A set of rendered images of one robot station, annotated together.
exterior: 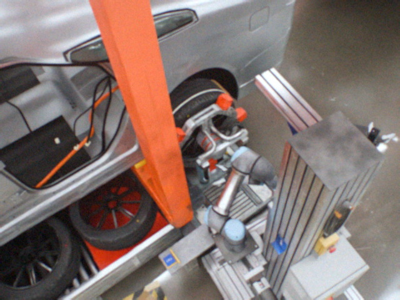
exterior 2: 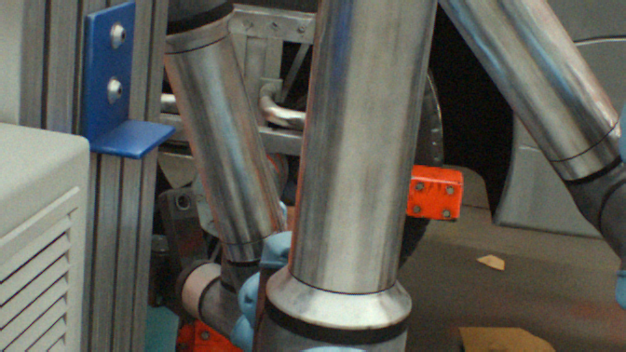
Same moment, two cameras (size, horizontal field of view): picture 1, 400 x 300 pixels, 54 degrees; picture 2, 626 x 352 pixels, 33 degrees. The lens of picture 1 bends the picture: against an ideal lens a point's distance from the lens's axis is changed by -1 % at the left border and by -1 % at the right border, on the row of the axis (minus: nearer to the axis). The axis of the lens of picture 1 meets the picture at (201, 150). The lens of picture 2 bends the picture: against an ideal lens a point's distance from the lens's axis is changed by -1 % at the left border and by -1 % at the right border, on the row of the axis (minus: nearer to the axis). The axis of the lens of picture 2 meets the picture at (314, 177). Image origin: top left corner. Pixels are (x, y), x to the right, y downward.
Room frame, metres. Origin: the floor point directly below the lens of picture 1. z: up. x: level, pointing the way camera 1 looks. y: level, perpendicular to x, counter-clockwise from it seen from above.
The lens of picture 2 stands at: (0.27, -1.08, 1.40)
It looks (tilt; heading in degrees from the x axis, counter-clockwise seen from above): 18 degrees down; 34
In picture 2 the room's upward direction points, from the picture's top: 7 degrees clockwise
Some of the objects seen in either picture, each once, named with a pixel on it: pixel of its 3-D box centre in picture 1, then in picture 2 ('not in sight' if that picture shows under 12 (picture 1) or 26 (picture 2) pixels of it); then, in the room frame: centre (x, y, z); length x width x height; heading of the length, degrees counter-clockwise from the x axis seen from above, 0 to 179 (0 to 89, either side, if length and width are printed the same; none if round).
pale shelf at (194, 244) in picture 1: (189, 247); not in sight; (0.96, 0.17, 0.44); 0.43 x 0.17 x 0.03; 120
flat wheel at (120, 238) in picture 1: (114, 206); not in sight; (1.39, 0.75, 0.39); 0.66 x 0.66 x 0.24
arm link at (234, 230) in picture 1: (234, 230); not in sight; (0.84, -0.13, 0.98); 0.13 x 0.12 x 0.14; 47
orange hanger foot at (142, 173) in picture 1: (151, 173); not in sight; (1.48, 0.39, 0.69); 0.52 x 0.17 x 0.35; 30
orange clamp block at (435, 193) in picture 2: (239, 115); (432, 193); (1.80, -0.31, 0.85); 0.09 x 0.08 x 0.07; 120
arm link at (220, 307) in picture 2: (256, 179); (247, 314); (1.26, -0.35, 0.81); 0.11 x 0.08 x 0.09; 76
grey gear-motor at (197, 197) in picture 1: (184, 190); not in sight; (1.53, 0.19, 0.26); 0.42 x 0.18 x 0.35; 30
